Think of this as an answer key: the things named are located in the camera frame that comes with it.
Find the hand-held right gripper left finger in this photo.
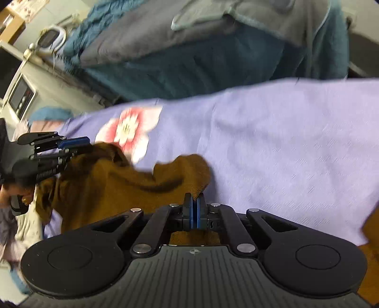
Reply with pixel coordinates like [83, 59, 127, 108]
[89, 192, 195, 257]

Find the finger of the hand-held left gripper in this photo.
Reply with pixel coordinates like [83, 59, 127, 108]
[17, 131, 91, 149]
[29, 145, 93, 167]

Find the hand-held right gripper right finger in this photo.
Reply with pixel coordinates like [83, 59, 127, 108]
[195, 192, 298, 256]

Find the brown knit garment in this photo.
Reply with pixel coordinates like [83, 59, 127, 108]
[36, 142, 221, 246]

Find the person's left hand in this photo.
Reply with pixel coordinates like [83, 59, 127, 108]
[0, 182, 38, 208]

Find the pale cloth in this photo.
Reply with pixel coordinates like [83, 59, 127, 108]
[13, 190, 46, 252]

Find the white box appliance with panel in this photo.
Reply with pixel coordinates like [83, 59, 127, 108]
[2, 72, 40, 119]

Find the white round appliance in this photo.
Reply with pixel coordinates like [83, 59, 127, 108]
[36, 26, 67, 56]

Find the wooden shelf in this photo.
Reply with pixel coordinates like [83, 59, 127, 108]
[0, 5, 27, 45]

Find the orange brown cloth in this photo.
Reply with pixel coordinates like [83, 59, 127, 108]
[357, 204, 379, 301]

